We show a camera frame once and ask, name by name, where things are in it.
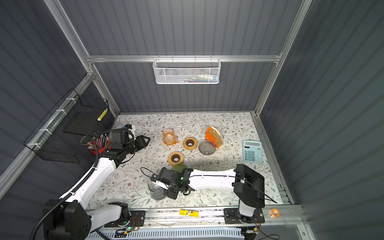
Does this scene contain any yellow marker in basket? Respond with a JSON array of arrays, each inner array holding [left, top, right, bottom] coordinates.
[[97, 108, 109, 122]]

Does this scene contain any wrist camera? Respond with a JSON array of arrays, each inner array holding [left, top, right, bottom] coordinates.
[[151, 174, 169, 190], [124, 124, 136, 133]]

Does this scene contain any black wire wall basket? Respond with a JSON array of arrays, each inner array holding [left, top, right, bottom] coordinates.
[[24, 92, 114, 164]]

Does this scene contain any green glass dripper cone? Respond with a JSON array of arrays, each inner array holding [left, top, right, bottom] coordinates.
[[172, 163, 188, 174]]

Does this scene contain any grey glass dripper cone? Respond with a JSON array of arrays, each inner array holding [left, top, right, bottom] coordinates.
[[198, 140, 217, 156]]

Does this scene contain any black corrugated cable conduit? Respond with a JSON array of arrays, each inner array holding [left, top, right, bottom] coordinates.
[[29, 129, 121, 240]]

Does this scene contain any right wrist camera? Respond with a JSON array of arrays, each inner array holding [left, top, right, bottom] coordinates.
[[151, 174, 169, 190]]

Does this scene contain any white mesh wall basket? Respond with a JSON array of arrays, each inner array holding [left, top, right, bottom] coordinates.
[[153, 58, 222, 85]]

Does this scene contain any orange coffee filter pack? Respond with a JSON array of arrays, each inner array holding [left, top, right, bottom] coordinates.
[[205, 126, 223, 149]]

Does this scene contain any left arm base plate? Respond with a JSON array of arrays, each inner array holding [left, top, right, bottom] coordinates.
[[104, 211, 146, 228]]

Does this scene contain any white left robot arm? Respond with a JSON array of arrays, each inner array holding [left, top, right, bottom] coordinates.
[[30, 125, 151, 240]]

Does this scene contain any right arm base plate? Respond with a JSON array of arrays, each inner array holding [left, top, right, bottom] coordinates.
[[224, 208, 265, 224]]

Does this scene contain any white slotted cable duct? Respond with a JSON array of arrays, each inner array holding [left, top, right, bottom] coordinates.
[[100, 227, 245, 240]]

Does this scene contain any wooden dripper ring base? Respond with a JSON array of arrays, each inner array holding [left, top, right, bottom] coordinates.
[[183, 137, 198, 151]]

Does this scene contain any amber glass carafe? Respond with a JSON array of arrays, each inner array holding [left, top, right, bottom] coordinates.
[[162, 129, 179, 146]]

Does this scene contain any light blue calculator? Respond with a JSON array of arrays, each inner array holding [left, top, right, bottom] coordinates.
[[243, 140, 264, 164]]

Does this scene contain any red pencil cup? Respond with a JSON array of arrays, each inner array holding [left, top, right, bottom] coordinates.
[[86, 135, 111, 154]]

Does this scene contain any clear grey glass carafe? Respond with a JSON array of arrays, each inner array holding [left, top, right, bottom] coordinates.
[[147, 181, 166, 201]]

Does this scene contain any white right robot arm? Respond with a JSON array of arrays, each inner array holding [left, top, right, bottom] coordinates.
[[151, 164, 272, 223]]

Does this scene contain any orange tape roll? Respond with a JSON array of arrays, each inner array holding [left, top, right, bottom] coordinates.
[[269, 208, 281, 218]]

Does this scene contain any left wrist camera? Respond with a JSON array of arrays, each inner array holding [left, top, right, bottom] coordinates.
[[124, 124, 136, 133]]

